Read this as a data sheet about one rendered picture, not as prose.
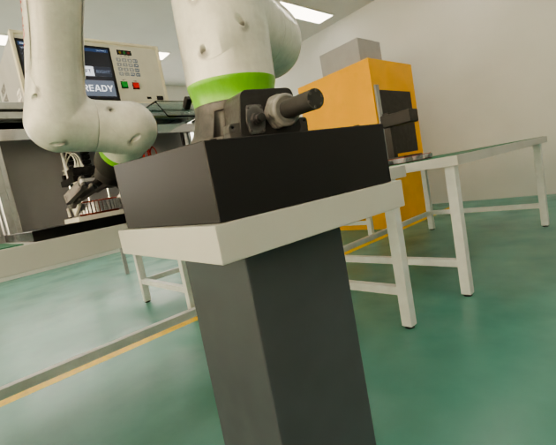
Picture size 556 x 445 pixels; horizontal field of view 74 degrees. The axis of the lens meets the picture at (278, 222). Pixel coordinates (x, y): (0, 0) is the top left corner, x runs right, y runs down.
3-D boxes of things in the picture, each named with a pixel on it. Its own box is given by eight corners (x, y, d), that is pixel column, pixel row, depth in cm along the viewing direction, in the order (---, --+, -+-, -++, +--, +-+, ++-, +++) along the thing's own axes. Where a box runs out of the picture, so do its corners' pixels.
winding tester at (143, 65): (169, 105, 131) (157, 46, 129) (26, 104, 103) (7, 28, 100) (130, 130, 160) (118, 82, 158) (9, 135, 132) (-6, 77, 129)
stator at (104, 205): (127, 207, 102) (124, 194, 101) (84, 215, 94) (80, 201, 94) (114, 210, 110) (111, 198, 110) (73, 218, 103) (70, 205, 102)
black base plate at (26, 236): (270, 192, 115) (269, 185, 115) (33, 242, 73) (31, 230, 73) (195, 204, 150) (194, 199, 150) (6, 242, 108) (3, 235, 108)
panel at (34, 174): (196, 199, 151) (181, 125, 147) (0, 236, 107) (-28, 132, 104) (195, 199, 151) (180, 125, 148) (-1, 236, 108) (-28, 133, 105)
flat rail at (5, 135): (199, 131, 135) (198, 123, 135) (-9, 141, 94) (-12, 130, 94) (198, 131, 136) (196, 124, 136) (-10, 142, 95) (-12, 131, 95)
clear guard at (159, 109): (237, 115, 116) (234, 96, 116) (168, 116, 100) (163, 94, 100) (188, 137, 140) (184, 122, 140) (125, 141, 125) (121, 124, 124)
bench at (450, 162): (555, 224, 311) (546, 135, 303) (476, 300, 188) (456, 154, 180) (429, 228, 392) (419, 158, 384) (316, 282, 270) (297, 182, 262)
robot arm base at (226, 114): (362, 122, 43) (356, 68, 42) (246, 135, 36) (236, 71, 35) (263, 145, 66) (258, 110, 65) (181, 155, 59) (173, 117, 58)
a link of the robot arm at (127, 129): (169, 136, 75) (157, 93, 78) (103, 131, 67) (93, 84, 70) (150, 172, 85) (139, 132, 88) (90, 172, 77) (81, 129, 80)
